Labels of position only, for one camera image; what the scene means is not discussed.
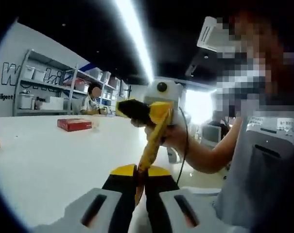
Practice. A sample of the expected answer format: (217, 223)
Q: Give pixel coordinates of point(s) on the grey metal shelf rack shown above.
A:
(39, 111)
(110, 85)

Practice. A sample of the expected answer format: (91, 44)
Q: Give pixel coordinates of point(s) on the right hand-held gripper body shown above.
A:
(173, 94)

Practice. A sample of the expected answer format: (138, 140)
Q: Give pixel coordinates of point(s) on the small clear cup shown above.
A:
(96, 127)

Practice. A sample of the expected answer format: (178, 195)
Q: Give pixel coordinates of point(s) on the red flat box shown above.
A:
(74, 125)

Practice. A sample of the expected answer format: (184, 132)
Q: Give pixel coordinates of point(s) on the gold coffee pouch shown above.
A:
(151, 145)

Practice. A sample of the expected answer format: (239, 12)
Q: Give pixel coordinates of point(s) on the white ceiling air conditioner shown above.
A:
(207, 34)

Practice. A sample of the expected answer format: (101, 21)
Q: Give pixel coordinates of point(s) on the long ceiling light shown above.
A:
(137, 36)

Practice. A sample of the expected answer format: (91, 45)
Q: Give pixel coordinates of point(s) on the black tripod stand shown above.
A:
(129, 93)

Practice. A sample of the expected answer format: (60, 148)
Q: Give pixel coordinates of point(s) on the metal storage shelf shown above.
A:
(29, 72)

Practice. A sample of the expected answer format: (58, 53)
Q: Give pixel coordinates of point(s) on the white cardboard box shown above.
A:
(53, 103)

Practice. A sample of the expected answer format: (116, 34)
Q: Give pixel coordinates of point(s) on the person's right hand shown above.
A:
(178, 140)

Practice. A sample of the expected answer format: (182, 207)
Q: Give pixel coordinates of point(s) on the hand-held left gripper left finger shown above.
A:
(122, 184)

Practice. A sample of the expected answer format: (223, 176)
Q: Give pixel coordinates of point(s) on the grey chest-worn device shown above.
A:
(270, 136)

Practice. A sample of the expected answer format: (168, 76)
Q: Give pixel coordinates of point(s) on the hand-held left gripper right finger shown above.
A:
(161, 184)

